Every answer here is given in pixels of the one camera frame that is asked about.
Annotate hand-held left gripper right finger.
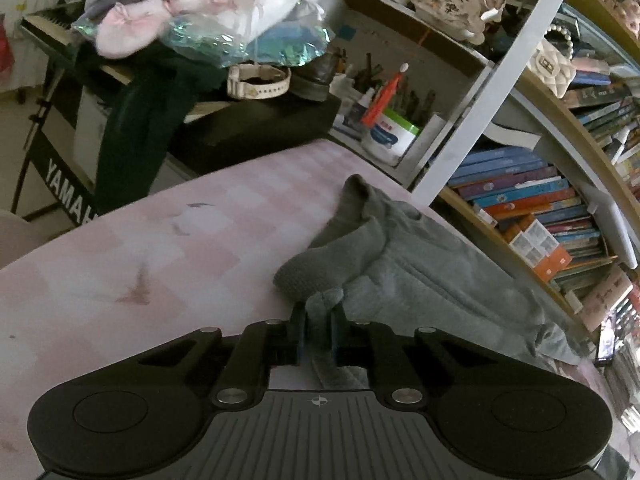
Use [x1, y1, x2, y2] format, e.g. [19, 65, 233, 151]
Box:
[327, 305, 506, 406]

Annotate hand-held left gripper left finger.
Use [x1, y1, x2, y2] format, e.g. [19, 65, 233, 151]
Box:
[137, 305, 307, 408]

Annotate grey hoodie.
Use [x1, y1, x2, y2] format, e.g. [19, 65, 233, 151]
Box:
[274, 174, 596, 396]

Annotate bagged pink plush clothes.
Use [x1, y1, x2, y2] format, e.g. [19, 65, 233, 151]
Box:
[72, 0, 336, 68]

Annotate pink cartoon desk mat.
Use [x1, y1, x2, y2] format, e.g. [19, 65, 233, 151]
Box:
[0, 137, 640, 480]

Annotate white jar blue label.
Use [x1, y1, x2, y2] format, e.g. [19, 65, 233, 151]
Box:
[361, 110, 421, 165]

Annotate black box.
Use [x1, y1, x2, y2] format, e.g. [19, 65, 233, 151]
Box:
[170, 95, 341, 176]

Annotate orange white box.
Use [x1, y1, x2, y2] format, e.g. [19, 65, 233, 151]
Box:
[510, 220, 558, 268]

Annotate row of colourful slanted books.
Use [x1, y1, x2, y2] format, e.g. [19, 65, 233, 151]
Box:
[447, 145, 621, 311]

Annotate orange tube with white cap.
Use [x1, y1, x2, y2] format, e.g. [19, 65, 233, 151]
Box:
[361, 62, 411, 128]

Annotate bundle of pens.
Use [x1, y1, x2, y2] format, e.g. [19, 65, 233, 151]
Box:
[345, 50, 441, 126]

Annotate white watch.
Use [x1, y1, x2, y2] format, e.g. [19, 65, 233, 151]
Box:
[227, 62, 292, 100]

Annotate dark brown leather object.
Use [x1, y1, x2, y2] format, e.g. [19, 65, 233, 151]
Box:
[290, 47, 341, 103]

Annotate black smartphone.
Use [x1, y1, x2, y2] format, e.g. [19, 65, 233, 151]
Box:
[596, 317, 617, 365]

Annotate dark green cloth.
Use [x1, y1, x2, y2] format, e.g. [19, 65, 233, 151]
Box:
[75, 42, 226, 211]

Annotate white side shelf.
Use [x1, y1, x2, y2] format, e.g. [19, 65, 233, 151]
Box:
[320, 0, 496, 181]

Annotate white quilted handbag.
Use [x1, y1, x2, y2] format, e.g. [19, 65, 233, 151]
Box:
[530, 20, 586, 98]

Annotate white wooden bookshelf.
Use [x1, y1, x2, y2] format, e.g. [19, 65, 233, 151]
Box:
[407, 0, 640, 341]

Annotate row of thin paperback books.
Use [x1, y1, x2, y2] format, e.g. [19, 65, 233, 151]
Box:
[570, 55, 640, 181]

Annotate black electric keyboard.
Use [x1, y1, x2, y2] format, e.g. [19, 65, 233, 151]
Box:
[10, 2, 106, 228]

